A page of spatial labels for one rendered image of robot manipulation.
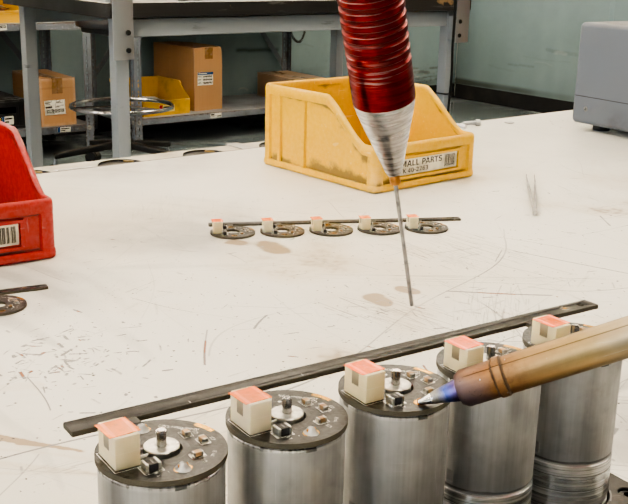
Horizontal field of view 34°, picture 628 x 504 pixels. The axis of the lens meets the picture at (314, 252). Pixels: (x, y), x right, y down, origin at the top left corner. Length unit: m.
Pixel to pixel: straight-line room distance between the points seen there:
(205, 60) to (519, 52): 2.16
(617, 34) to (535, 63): 5.34
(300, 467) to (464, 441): 0.05
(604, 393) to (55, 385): 0.20
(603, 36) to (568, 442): 0.71
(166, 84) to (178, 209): 4.48
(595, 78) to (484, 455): 0.74
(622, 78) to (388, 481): 0.74
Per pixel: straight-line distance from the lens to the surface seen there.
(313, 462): 0.20
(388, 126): 0.18
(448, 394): 0.21
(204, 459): 0.19
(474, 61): 6.60
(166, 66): 5.14
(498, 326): 0.27
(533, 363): 0.21
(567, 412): 0.26
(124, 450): 0.19
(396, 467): 0.22
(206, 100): 5.02
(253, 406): 0.20
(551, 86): 6.21
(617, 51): 0.94
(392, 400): 0.22
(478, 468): 0.24
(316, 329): 0.43
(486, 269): 0.52
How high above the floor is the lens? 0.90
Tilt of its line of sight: 17 degrees down
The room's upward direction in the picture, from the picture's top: 1 degrees clockwise
